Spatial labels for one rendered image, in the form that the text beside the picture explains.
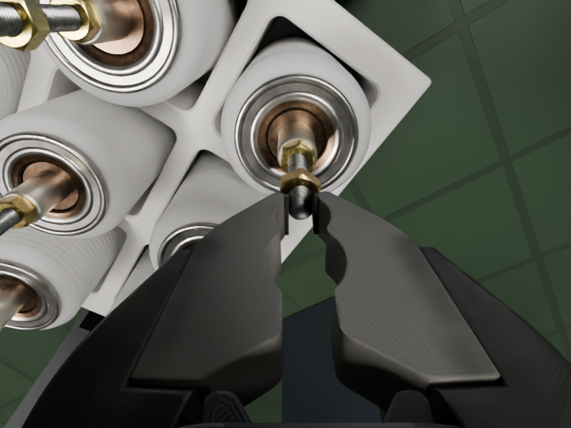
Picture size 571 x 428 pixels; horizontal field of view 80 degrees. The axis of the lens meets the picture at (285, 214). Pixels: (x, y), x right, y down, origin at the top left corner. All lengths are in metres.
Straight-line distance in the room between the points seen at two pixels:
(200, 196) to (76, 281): 0.14
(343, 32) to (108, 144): 0.18
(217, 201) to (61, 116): 0.11
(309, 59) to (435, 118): 0.32
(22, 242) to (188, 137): 0.15
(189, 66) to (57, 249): 0.19
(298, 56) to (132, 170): 0.14
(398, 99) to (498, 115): 0.27
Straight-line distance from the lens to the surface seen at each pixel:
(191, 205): 0.25
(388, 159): 0.51
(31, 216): 0.25
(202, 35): 0.22
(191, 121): 0.30
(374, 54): 0.29
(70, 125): 0.26
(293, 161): 0.17
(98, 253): 0.37
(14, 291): 0.35
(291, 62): 0.21
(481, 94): 0.53
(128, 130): 0.29
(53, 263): 0.33
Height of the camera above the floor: 0.46
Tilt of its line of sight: 60 degrees down
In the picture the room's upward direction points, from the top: 179 degrees counter-clockwise
